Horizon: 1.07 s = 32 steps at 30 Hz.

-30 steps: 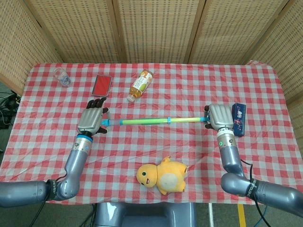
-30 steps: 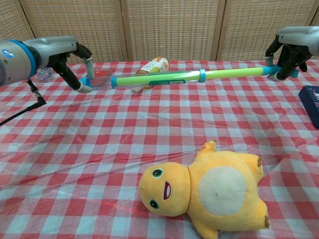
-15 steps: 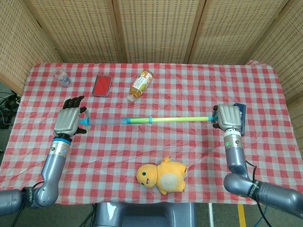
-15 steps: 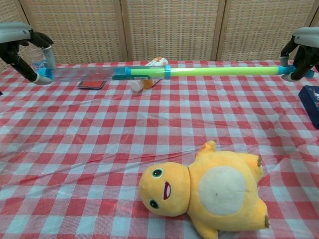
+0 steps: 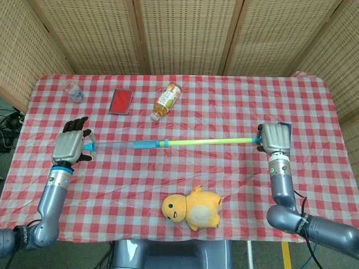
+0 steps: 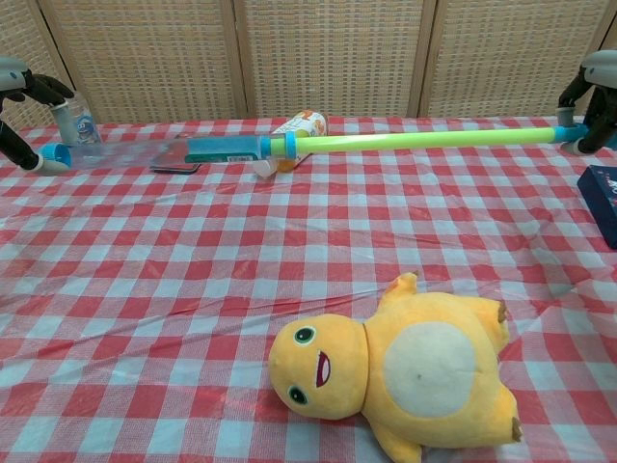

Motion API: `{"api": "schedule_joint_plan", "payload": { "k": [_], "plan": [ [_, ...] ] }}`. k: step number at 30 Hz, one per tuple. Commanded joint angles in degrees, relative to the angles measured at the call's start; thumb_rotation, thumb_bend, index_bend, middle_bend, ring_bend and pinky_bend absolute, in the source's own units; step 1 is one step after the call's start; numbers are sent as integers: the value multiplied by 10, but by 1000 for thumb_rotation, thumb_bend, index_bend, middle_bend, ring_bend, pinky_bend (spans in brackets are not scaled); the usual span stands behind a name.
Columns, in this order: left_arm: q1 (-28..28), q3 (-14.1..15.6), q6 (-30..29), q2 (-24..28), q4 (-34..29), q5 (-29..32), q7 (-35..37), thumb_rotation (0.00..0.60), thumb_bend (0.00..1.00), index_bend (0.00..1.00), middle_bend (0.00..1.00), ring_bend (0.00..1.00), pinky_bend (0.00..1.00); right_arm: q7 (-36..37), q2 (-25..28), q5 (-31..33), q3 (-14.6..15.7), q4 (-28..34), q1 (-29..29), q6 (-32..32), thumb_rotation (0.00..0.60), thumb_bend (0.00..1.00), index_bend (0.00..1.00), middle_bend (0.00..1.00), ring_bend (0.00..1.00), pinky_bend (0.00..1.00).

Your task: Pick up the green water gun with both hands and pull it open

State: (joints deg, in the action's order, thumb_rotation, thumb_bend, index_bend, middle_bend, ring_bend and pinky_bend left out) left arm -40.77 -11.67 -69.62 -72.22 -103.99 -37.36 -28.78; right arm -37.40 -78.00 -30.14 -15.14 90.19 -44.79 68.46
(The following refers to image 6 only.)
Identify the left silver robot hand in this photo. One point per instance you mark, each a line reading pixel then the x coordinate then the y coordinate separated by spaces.
pixel 43 87

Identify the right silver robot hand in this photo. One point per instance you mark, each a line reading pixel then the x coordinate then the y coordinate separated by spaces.
pixel 602 67

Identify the green blue toy pump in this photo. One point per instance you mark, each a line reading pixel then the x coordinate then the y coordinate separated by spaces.
pixel 410 139

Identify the clear plastic water bottle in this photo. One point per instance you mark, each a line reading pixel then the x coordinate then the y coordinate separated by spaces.
pixel 87 125

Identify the woven rattan screen panel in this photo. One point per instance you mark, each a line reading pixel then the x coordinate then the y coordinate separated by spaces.
pixel 506 58
pixel 154 58
pixel 332 58
pixel 19 29

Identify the dark blue printed box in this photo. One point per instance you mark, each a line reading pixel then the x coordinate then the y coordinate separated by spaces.
pixel 602 202

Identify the red wallet case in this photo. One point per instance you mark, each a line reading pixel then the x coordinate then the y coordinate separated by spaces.
pixel 176 166

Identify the red white checkered tablecloth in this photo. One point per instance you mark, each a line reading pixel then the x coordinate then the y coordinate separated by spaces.
pixel 193 270

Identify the tea bottle with orange label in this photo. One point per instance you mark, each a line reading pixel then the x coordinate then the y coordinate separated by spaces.
pixel 308 125

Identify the yellow plush dinosaur toy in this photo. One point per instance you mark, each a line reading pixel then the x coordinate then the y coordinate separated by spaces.
pixel 424 376

